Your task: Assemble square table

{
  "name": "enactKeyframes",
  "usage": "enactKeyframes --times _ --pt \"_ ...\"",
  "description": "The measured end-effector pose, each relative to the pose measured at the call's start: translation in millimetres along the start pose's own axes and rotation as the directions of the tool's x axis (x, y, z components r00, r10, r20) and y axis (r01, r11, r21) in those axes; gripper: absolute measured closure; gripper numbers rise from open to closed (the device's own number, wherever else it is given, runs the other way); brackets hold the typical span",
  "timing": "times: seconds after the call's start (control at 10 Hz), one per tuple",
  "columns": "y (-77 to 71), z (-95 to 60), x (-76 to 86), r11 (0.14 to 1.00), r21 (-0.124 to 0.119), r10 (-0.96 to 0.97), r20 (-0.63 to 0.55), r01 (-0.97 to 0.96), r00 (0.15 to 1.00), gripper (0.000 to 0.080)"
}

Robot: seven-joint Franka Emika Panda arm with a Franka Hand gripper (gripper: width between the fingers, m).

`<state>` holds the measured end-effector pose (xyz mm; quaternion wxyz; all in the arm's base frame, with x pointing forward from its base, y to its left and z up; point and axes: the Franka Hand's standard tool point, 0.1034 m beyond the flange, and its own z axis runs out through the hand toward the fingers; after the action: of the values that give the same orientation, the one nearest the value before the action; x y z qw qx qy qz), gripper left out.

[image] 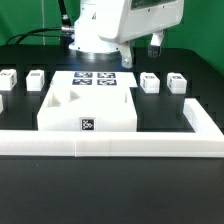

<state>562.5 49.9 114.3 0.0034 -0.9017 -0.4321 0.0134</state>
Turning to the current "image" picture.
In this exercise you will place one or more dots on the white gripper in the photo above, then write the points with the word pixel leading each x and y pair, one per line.
pixel 124 20

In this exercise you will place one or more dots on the white square table top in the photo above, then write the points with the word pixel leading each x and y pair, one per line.
pixel 88 109

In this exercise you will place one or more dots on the white sheet with tags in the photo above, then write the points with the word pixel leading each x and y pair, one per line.
pixel 91 78

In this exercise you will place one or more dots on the white L-shaped obstacle fence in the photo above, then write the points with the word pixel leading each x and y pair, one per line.
pixel 205 140

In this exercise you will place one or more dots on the white part at left edge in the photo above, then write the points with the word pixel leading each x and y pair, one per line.
pixel 1 104

